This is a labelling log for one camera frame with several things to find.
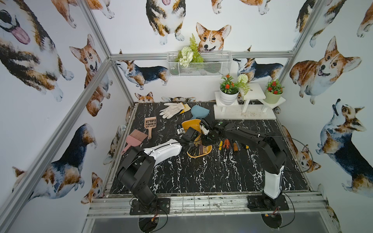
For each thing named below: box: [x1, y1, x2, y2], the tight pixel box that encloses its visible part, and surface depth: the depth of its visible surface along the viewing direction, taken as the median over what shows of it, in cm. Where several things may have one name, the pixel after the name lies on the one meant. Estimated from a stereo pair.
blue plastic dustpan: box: [190, 104, 210, 120], surface depth 119 cm
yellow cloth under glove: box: [179, 101, 192, 115], surface depth 119 cm
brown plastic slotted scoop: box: [143, 116, 157, 140], surface depth 111 cm
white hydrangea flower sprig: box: [234, 73, 251, 97], surface depth 92 cm
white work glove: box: [159, 102, 185, 119], surface depth 116 cm
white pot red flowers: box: [219, 73, 240, 106], surface depth 91 cm
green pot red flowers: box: [264, 79, 286, 105], surface depth 95 cm
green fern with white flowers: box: [174, 33, 204, 68], surface depth 82 cm
